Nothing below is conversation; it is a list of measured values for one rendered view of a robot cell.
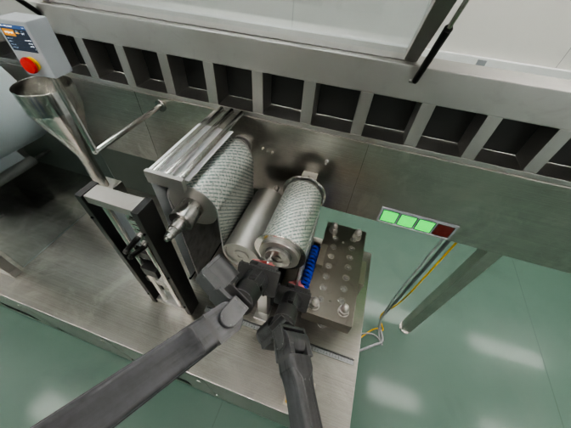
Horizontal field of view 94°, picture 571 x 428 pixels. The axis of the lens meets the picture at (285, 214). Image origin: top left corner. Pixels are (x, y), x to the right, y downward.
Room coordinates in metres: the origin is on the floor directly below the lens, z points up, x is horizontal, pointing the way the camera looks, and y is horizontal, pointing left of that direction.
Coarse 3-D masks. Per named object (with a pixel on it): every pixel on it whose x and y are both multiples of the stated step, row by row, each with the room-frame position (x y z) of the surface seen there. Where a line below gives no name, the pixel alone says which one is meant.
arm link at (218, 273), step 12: (216, 264) 0.27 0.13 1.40; (228, 264) 0.28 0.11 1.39; (204, 276) 0.24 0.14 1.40; (216, 276) 0.25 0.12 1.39; (228, 276) 0.25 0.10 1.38; (204, 288) 0.23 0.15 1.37; (216, 288) 0.22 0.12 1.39; (216, 300) 0.21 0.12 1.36; (228, 300) 0.21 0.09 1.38; (240, 300) 0.21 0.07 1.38; (228, 312) 0.18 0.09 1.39; (240, 312) 0.18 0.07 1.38; (228, 324) 0.16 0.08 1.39
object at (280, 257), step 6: (270, 246) 0.40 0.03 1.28; (270, 252) 0.39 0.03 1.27; (276, 252) 0.39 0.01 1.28; (282, 252) 0.38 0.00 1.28; (276, 258) 0.39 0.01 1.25; (282, 258) 0.38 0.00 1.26; (288, 258) 0.38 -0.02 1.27; (276, 264) 0.39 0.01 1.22; (282, 264) 0.38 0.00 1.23; (288, 264) 0.38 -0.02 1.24
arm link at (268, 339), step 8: (264, 328) 0.24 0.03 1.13; (280, 328) 0.22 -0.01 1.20; (288, 328) 0.23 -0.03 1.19; (296, 328) 0.24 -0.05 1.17; (264, 336) 0.23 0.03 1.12; (272, 336) 0.22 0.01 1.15; (280, 336) 0.20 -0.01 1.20; (264, 344) 0.21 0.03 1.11; (272, 344) 0.21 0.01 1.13; (280, 344) 0.19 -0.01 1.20
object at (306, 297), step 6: (282, 288) 0.36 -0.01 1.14; (288, 288) 0.35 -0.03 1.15; (276, 294) 0.35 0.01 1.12; (282, 294) 0.35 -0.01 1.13; (288, 294) 0.34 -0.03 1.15; (294, 294) 0.34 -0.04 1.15; (300, 294) 0.34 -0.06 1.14; (306, 294) 0.34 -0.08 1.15; (276, 300) 0.34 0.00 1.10; (282, 300) 0.31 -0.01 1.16; (288, 300) 0.31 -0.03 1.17; (294, 300) 0.31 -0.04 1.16; (300, 300) 0.33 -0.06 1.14; (306, 300) 0.33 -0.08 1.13; (300, 306) 0.32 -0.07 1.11; (306, 306) 0.32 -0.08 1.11; (306, 312) 0.31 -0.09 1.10
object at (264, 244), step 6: (264, 240) 0.41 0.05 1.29; (270, 240) 0.41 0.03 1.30; (276, 240) 0.40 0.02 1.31; (264, 246) 0.41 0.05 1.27; (276, 246) 0.40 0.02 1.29; (282, 246) 0.39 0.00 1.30; (288, 246) 0.39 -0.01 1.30; (264, 252) 0.41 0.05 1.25; (288, 252) 0.39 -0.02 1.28; (294, 252) 0.39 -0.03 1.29; (264, 258) 0.41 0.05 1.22; (294, 258) 0.38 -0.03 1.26; (294, 264) 0.38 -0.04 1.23
